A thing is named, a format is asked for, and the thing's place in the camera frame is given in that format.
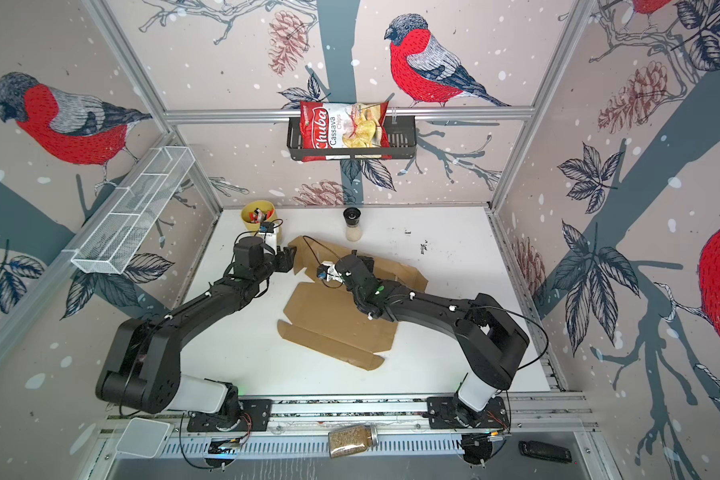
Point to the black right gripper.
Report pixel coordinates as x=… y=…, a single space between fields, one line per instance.
x=368 y=265

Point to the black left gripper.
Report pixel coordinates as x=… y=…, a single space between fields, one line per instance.
x=286 y=258

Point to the brown cardboard box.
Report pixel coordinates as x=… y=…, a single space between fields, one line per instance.
x=323 y=317

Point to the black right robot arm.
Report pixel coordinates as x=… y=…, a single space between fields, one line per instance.
x=492 y=342

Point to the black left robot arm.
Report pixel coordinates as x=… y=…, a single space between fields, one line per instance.
x=142 y=370

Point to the yellow plastic cup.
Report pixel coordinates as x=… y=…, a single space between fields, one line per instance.
x=256 y=213

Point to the glass spice grinder black cap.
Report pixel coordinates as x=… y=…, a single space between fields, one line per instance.
x=353 y=231

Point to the red cassava chips bag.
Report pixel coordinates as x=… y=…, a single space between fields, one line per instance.
x=331 y=126

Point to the glass jar of grains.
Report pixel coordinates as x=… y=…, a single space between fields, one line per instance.
x=350 y=440

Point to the white square pad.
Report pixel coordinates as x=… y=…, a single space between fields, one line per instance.
x=144 y=438

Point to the black remote device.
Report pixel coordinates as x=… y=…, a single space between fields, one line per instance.
x=545 y=451

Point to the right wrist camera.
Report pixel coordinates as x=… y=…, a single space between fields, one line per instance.
x=327 y=272

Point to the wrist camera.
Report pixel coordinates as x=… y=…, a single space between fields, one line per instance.
x=269 y=231
x=327 y=272

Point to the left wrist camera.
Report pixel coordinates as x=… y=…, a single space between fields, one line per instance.
x=269 y=231

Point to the black wire wall basket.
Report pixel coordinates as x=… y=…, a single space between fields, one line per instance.
x=395 y=139

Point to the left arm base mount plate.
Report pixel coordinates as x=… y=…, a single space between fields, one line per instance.
x=246 y=415

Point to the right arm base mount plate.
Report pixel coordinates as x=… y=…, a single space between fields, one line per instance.
x=450 y=413

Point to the white wire mesh shelf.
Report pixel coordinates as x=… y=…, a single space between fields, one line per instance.
x=115 y=240

